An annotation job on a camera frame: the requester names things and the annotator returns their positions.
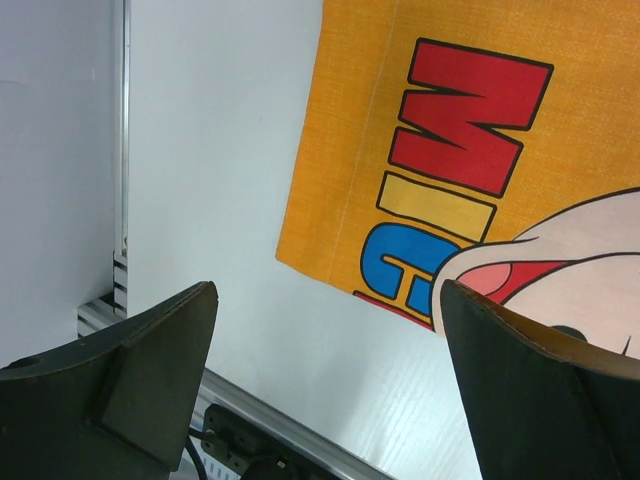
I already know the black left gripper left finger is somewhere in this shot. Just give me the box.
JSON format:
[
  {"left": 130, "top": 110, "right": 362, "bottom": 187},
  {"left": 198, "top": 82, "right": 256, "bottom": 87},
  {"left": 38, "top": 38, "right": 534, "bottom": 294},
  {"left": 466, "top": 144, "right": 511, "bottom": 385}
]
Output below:
[{"left": 1, "top": 281, "right": 218, "bottom": 479}]

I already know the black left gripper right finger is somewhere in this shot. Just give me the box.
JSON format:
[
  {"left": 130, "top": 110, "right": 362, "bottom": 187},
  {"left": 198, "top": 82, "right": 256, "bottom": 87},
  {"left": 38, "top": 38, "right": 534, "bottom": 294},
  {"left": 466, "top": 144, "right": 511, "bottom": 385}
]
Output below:
[{"left": 441, "top": 280, "right": 639, "bottom": 479}]

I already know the orange Mickey Mouse placemat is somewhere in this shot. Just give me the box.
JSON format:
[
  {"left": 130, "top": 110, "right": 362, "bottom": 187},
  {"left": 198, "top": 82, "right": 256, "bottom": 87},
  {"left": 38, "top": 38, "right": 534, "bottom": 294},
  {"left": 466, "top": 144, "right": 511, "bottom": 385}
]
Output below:
[{"left": 276, "top": 1, "right": 639, "bottom": 357}]

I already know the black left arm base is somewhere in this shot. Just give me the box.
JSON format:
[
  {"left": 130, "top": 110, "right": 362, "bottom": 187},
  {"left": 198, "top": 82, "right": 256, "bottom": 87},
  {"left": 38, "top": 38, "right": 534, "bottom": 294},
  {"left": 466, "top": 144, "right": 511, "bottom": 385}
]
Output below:
[{"left": 190, "top": 404, "right": 332, "bottom": 479}]

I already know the aluminium mounting rail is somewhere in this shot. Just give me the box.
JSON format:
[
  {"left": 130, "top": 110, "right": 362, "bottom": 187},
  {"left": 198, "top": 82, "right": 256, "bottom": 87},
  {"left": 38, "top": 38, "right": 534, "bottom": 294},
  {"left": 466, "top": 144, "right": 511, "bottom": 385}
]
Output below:
[{"left": 77, "top": 299, "right": 395, "bottom": 479}]

